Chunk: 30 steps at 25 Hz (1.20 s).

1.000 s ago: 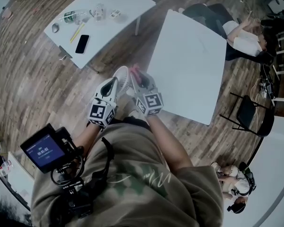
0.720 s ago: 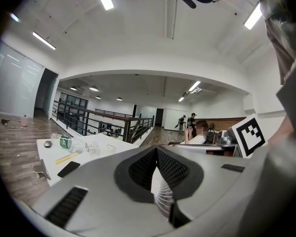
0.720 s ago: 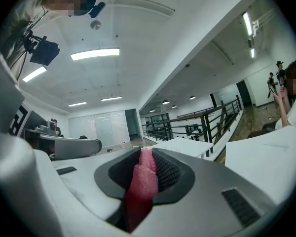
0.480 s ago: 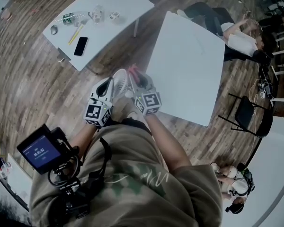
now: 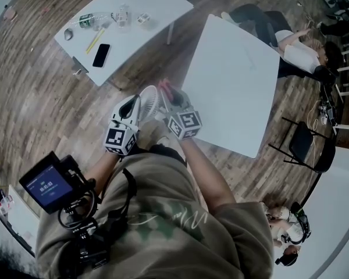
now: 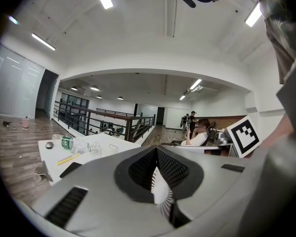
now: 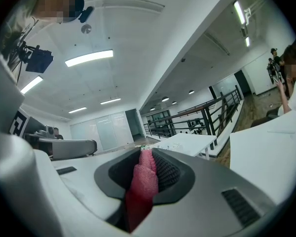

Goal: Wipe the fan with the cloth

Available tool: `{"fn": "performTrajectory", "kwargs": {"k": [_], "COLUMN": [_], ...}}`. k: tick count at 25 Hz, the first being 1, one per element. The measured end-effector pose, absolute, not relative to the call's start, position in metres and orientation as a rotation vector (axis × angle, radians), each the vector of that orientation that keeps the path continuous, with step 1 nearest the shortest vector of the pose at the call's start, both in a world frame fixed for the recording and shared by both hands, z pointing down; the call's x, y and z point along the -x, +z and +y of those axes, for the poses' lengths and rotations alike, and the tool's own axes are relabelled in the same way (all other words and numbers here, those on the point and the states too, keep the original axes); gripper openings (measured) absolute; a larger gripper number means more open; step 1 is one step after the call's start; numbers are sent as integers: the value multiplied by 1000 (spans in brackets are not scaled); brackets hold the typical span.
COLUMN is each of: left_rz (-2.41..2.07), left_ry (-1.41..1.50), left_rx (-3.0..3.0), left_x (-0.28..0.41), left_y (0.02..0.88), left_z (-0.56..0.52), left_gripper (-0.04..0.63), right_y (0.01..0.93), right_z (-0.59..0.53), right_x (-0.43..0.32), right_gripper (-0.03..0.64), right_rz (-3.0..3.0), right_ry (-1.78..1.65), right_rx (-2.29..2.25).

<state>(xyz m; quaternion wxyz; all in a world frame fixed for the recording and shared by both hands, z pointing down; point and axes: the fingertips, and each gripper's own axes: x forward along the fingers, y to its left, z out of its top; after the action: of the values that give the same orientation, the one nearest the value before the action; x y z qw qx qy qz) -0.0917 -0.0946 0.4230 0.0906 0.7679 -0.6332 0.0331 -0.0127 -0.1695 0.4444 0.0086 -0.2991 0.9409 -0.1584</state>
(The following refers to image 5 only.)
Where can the pink bottle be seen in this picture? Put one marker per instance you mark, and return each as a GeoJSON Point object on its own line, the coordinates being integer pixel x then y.
{"type": "Point", "coordinates": [9, 12]}

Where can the person's olive shirt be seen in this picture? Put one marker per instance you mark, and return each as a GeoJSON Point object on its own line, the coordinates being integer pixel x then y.
{"type": "Point", "coordinates": [168, 234]}

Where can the black chest camera rig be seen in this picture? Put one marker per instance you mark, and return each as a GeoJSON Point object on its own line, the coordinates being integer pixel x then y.
{"type": "Point", "coordinates": [78, 231]}

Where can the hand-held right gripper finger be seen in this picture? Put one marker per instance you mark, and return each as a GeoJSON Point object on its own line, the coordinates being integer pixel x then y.
{"type": "Point", "coordinates": [166, 103]}
{"type": "Point", "coordinates": [184, 103]}

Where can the person's right forearm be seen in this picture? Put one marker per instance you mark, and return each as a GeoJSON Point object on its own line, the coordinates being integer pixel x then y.
{"type": "Point", "coordinates": [209, 179]}

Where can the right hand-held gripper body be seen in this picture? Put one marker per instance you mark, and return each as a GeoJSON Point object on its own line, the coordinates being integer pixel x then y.
{"type": "Point", "coordinates": [187, 123]}

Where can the yellow pencil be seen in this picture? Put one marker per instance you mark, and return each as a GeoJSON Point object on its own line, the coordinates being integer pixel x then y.
{"type": "Point", "coordinates": [94, 42]}

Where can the black smartphone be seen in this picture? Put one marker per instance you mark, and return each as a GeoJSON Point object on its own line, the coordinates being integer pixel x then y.
{"type": "Point", "coordinates": [101, 55]}

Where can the person's white shoe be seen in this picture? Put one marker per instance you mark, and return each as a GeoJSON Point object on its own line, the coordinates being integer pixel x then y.
{"type": "Point", "coordinates": [163, 141]}

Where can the black chest monitor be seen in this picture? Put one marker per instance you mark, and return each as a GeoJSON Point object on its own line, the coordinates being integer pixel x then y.
{"type": "Point", "coordinates": [48, 186]}

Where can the black folding chair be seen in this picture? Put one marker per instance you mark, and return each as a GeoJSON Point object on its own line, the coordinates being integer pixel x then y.
{"type": "Point", "coordinates": [299, 144]}

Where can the person's black trousers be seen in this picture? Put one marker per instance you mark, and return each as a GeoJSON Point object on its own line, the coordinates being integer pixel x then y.
{"type": "Point", "coordinates": [163, 151]}

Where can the grey table clamp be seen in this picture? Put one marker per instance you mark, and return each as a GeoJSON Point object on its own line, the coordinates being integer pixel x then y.
{"type": "Point", "coordinates": [80, 64]}

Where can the person's left forearm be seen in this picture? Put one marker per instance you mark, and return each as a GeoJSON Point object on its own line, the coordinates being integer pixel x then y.
{"type": "Point", "coordinates": [101, 170]}

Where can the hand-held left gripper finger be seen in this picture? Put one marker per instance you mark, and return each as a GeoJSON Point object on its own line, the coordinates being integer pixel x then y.
{"type": "Point", "coordinates": [136, 112]}
{"type": "Point", "coordinates": [117, 119]}

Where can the small white desk fan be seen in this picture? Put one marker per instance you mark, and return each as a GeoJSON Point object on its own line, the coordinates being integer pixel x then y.
{"type": "Point", "coordinates": [149, 100]}

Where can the grey computer mouse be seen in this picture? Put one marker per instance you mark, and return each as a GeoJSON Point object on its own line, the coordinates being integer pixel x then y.
{"type": "Point", "coordinates": [69, 34]}

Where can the white table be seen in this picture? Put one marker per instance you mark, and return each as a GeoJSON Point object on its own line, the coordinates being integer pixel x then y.
{"type": "Point", "coordinates": [229, 92]}
{"type": "Point", "coordinates": [139, 36]}

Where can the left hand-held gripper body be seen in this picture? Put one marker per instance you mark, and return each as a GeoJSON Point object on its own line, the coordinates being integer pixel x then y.
{"type": "Point", "coordinates": [116, 138]}

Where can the pink cloth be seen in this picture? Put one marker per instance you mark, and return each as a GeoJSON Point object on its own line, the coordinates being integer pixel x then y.
{"type": "Point", "coordinates": [165, 87]}

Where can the clear plastic cup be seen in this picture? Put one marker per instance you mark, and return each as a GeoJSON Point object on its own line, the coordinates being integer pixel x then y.
{"type": "Point", "coordinates": [121, 17]}

